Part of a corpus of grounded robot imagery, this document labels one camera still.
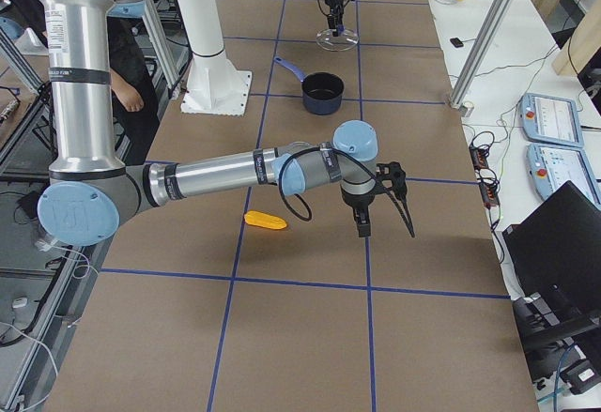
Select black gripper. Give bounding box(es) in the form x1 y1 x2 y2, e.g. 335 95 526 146
342 191 416 238
324 0 346 37

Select glass lid with blue knob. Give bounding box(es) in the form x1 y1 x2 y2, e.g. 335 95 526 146
316 29 359 52

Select yellow corn cob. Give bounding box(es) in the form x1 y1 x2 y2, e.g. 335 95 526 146
244 210 288 230

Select small black device on table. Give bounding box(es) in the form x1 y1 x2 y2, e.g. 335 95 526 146
449 38 464 48

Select teach pendant near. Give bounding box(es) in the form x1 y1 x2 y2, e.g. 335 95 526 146
526 143 600 207

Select teach pendant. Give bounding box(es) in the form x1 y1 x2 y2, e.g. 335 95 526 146
518 93 584 148
526 143 600 207

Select black laptop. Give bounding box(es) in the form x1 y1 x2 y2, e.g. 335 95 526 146
501 179 601 310

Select brown table mat with grid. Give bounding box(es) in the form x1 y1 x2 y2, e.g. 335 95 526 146
46 0 536 411

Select teach pendant far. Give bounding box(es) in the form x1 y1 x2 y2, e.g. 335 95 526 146
518 93 584 148

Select person in black clothes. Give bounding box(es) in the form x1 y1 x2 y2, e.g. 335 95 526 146
10 0 160 165

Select blue saucepan with handle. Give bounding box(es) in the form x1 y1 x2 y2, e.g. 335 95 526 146
273 56 345 115

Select black usb hub with cables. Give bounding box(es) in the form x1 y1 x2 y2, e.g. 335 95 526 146
468 130 501 233

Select white camera mast column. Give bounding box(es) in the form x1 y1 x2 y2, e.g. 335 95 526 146
177 0 224 58

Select aluminium frame post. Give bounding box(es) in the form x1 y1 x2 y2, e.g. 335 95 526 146
449 0 513 117

